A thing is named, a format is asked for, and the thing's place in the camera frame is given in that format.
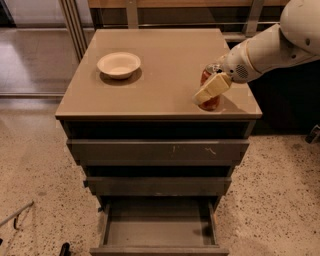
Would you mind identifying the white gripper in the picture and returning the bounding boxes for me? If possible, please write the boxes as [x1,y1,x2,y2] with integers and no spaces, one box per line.
[192,41,256,105]

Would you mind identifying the red coke can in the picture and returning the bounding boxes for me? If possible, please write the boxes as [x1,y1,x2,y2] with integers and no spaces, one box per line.
[200,63,221,111]

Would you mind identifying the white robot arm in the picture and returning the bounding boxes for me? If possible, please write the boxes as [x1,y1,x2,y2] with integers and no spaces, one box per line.
[193,0,320,105]

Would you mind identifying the grey drawer cabinet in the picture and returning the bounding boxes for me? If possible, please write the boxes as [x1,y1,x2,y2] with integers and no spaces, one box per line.
[56,29,262,209]

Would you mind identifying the grey top drawer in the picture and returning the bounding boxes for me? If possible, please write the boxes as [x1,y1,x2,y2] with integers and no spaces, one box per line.
[67,139,249,166]

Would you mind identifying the grey middle drawer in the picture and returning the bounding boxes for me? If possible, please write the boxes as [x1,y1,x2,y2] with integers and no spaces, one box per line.
[84,177,231,196]

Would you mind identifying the grey open bottom drawer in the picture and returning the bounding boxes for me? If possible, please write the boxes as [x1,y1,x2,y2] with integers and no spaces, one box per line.
[90,197,229,256]

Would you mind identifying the wooden counter with brackets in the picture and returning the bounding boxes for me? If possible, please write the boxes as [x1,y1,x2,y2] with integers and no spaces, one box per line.
[87,0,290,43]

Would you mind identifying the white paper bowl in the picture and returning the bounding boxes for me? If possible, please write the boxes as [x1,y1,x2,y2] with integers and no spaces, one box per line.
[97,52,141,80]

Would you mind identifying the dark caster wheel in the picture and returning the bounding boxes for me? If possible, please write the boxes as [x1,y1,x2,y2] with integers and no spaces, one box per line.
[305,124,320,144]

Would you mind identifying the metal rod on floor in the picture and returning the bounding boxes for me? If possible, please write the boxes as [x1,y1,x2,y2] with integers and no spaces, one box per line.
[0,200,34,227]

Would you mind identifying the black object on floor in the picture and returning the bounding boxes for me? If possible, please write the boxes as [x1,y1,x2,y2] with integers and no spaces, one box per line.
[59,243,71,256]

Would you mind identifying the metal frame post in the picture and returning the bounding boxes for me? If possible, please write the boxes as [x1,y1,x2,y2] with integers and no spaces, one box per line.
[58,0,88,62]

